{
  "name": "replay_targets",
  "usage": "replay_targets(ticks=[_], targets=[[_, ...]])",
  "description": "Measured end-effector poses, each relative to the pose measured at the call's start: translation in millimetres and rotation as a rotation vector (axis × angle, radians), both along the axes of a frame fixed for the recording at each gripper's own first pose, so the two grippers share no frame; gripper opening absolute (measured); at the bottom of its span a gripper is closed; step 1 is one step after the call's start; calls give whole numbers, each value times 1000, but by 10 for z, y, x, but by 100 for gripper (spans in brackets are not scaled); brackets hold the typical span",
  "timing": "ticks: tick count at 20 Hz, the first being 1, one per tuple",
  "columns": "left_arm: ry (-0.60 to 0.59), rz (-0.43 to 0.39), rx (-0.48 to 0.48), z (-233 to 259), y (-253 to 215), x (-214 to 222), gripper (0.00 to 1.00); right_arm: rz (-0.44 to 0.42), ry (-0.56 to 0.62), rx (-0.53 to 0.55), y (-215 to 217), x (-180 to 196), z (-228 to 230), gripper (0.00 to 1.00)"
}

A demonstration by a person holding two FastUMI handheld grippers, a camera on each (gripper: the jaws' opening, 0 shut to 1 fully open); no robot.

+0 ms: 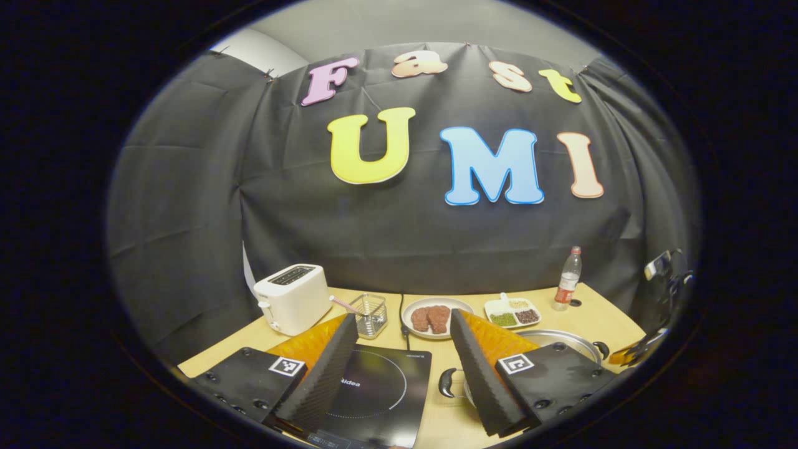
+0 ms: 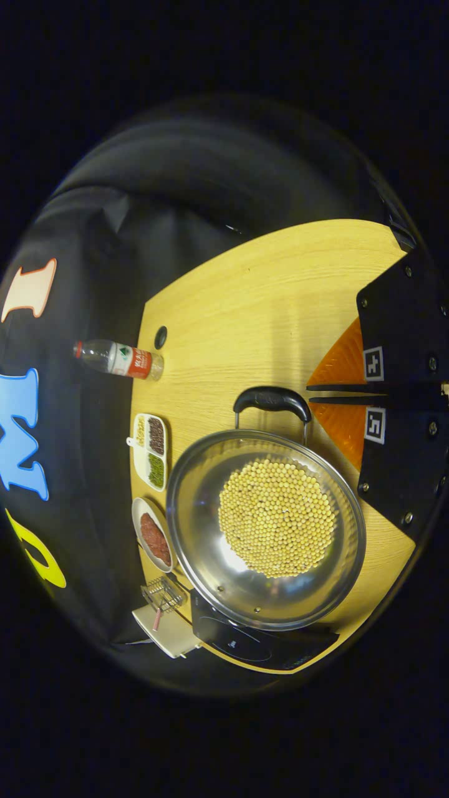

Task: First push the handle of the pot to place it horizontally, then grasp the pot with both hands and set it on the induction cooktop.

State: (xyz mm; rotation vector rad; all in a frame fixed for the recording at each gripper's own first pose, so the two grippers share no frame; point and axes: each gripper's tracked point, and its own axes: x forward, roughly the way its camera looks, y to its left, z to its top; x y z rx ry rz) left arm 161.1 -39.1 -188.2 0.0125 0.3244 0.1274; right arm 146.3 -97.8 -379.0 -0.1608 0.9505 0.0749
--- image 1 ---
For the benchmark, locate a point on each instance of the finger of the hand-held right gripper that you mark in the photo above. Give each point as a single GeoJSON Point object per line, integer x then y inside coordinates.
{"type": "Point", "coordinates": [639, 349]}

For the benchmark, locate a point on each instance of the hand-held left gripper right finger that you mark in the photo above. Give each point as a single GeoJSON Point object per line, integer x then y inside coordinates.
{"type": "Point", "coordinates": [483, 380]}

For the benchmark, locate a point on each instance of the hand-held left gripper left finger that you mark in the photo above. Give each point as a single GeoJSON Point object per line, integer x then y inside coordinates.
{"type": "Point", "coordinates": [324, 374]}

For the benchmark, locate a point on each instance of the black induction cooktop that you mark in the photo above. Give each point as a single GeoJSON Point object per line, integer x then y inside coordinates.
{"type": "Point", "coordinates": [386, 386]}

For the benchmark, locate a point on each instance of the stainless steel pot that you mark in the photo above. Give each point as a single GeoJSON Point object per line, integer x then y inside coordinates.
{"type": "Point", "coordinates": [561, 340]}

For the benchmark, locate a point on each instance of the white divided bean dish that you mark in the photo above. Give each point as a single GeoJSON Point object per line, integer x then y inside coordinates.
{"type": "Point", "coordinates": [512, 315]}

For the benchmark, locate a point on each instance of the pink stick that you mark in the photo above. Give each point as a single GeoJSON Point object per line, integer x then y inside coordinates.
{"type": "Point", "coordinates": [344, 304]}

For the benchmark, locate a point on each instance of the brown meat patty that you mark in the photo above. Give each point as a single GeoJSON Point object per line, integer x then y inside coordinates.
{"type": "Point", "coordinates": [439, 319]}
{"type": "Point", "coordinates": [420, 319]}

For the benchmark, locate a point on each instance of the white round plate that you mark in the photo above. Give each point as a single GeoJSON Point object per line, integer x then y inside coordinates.
{"type": "Point", "coordinates": [458, 308]}

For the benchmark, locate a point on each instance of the white toaster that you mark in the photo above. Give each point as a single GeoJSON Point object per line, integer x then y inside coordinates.
{"type": "Point", "coordinates": [293, 302]}

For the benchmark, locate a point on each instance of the clear plastic water bottle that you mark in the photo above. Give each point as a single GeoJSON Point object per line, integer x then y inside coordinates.
{"type": "Point", "coordinates": [567, 284]}

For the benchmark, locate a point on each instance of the black backdrop cloth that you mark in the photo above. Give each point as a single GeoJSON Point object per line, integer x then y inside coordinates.
{"type": "Point", "coordinates": [374, 237]}

